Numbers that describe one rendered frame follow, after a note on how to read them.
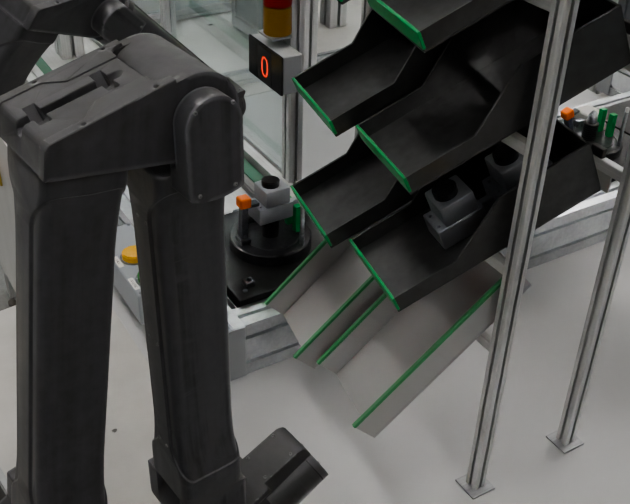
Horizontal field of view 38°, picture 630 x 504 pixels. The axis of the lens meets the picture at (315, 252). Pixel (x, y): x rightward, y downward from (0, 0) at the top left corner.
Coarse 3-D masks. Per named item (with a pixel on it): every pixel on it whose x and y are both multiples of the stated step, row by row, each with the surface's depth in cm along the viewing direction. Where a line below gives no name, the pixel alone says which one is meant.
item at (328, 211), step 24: (360, 144) 125; (336, 168) 126; (360, 168) 125; (384, 168) 123; (312, 192) 125; (336, 192) 123; (360, 192) 121; (384, 192) 120; (312, 216) 118; (336, 216) 120; (360, 216) 115; (384, 216) 117; (336, 240) 116
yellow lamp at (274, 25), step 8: (264, 8) 154; (288, 8) 154; (264, 16) 155; (272, 16) 153; (280, 16) 153; (288, 16) 154; (264, 24) 156; (272, 24) 154; (280, 24) 154; (288, 24) 155; (264, 32) 156; (272, 32) 155; (280, 32) 155; (288, 32) 156
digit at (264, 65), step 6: (258, 48) 160; (258, 54) 160; (264, 54) 158; (270, 54) 156; (258, 60) 161; (264, 60) 159; (270, 60) 157; (258, 66) 162; (264, 66) 160; (270, 66) 158; (258, 72) 162; (264, 72) 160; (270, 72) 158; (264, 78) 161; (270, 78) 159; (270, 84) 160
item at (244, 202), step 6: (240, 198) 147; (246, 198) 147; (240, 204) 147; (246, 204) 147; (252, 204) 148; (258, 204) 149; (240, 210) 148; (246, 210) 148; (240, 216) 149; (246, 216) 149; (240, 222) 150; (246, 222) 150; (240, 228) 150; (246, 228) 150; (240, 234) 151; (246, 234) 151
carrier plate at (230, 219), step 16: (224, 224) 160; (320, 240) 157; (304, 256) 153; (240, 272) 148; (256, 272) 148; (272, 272) 149; (288, 272) 149; (240, 288) 145; (256, 288) 145; (272, 288) 145; (240, 304) 143
